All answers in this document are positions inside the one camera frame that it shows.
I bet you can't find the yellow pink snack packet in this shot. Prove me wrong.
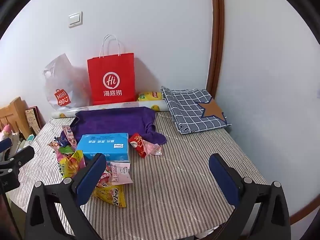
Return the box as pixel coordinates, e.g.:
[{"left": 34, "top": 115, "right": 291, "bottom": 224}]
[{"left": 57, "top": 150, "right": 86, "bottom": 179}]

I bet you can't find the green snack packet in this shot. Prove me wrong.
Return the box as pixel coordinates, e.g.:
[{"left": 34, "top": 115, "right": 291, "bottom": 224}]
[{"left": 58, "top": 145, "right": 74, "bottom": 155}]

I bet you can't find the dark blue cookie packet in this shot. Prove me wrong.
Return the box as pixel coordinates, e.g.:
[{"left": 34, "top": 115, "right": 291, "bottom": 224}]
[{"left": 54, "top": 136, "right": 70, "bottom": 147}]

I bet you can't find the long pink striped snack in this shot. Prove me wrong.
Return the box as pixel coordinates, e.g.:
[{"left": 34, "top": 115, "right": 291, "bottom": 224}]
[{"left": 62, "top": 125, "right": 77, "bottom": 151}]

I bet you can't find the pink white snack sachet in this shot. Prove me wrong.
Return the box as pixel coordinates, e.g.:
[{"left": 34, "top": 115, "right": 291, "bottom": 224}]
[{"left": 110, "top": 162, "right": 133, "bottom": 185}]

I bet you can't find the red candy wrapper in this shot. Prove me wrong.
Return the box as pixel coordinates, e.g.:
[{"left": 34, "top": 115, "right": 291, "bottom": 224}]
[{"left": 129, "top": 133, "right": 146, "bottom": 158}]

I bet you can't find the pink candy wrapper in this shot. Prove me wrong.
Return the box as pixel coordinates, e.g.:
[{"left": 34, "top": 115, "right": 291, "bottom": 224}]
[{"left": 142, "top": 140, "right": 162, "bottom": 156}]

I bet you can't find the pink red bean snack packet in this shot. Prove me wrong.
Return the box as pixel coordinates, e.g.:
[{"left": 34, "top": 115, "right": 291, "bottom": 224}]
[{"left": 97, "top": 162, "right": 119, "bottom": 189}]

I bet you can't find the colourful cartoon fabric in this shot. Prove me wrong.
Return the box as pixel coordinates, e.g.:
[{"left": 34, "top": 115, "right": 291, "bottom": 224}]
[{"left": 0, "top": 124, "right": 34, "bottom": 161}]

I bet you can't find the patterned brown book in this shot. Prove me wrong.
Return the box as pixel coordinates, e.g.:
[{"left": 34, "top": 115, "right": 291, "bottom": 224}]
[{"left": 24, "top": 106, "right": 46, "bottom": 135}]

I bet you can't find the yellow chips packet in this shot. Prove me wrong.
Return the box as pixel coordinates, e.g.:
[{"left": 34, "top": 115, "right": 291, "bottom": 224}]
[{"left": 93, "top": 183, "right": 126, "bottom": 207}]

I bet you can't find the striped quilted table cover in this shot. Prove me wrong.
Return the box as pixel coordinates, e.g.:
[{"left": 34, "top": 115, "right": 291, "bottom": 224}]
[{"left": 8, "top": 110, "right": 268, "bottom": 240}]

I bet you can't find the blue tissue pack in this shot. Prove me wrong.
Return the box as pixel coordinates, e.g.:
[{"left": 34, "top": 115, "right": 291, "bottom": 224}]
[{"left": 77, "top": 133, "right": 130, "bottom": 163}]

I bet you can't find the white Miniso plastic bag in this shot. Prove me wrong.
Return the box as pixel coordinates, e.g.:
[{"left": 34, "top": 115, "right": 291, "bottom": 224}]
[{"left": 42, "top": 54, "right": 91, "bottom": 111}]

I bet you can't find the grey checked star cloth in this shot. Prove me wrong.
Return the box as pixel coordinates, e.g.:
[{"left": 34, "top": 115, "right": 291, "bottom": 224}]
[{"left": 161, "top": 86, "right": 231, "bottom": 134}]

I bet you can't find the purple towel lined tray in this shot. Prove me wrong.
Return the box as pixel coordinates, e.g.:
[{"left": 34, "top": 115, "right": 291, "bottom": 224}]
[{"left": 70, "top": 107, "right": 167, "bottom": 145}]

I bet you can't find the red paper Haidilao bag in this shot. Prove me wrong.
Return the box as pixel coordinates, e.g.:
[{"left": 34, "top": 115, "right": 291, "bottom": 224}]
[{"left": 87, "top": 44, "right": 136, "bottom": 105}]

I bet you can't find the fruit print paper roll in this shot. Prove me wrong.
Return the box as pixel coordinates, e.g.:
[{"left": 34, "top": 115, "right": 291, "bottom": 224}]
[{"left": 51, "top": 100, "right": 169, "bottom": 119}]

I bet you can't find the yellow Lipton tea pack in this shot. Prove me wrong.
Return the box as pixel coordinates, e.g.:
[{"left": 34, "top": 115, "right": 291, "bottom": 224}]
[{"left": 137, "top": 91, "right": 163, "bottom": 101}]

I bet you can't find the white wall light switch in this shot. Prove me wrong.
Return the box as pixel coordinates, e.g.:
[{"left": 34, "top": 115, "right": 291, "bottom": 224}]
[{"left": 68, "top": 12, "right": 83, "bottom": 28}]

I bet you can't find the brown wooden door frame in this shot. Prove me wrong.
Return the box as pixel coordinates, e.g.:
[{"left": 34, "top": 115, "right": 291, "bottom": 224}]
[{"left": 206, "top": 0, "right": 225, "bottom": 98}]

